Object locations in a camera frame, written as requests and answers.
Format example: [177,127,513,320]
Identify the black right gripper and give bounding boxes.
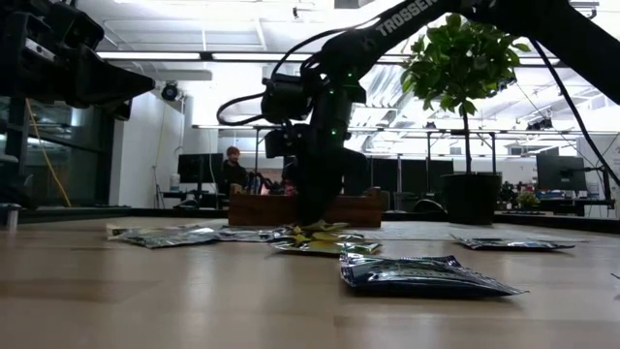
[295,120,370,225]

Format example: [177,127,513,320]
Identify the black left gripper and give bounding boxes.
[0,0,156,121]

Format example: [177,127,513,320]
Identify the silver packet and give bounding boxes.
[108,226,222,250]

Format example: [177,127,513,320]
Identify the long ceiling light strip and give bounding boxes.
[96,50,202,61]
[211,51,311,62]

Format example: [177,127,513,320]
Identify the wooden three-compartment tray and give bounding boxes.
[227,186,384,229]

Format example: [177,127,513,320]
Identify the person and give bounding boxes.
[220,144,251,195]

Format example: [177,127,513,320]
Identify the grey office chair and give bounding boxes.
[391,191,417,213]

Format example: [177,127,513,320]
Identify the black partition panels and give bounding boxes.
[367,157,454,195]

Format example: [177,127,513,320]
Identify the grey woven placemat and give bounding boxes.
[202,218,590,243]

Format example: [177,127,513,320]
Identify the black computer monitor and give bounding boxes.
[176,152,225,185]
[536,147,588,193]

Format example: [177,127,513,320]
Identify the black office chair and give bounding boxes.
[414,198,446,214]

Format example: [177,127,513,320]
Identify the green potted plant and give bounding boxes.
[399,13,533,227]

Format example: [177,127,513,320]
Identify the small potted plant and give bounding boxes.
[515,191,540,210]

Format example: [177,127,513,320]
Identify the round black ceiling camera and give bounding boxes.
[160,80,181,103]

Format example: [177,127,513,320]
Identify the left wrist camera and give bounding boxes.
[52,3,106,49]

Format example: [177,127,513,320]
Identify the yellow hanging cable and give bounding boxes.
[24,99,73,208]

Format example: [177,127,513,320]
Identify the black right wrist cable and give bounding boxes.
[215,18,384,128]

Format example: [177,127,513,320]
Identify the black metal table frame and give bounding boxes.
[0,206,620,235]

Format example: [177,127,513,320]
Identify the small white cylinder post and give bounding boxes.
[2,203,23,232]

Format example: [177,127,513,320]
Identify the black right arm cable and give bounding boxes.
[527,36,620,190]

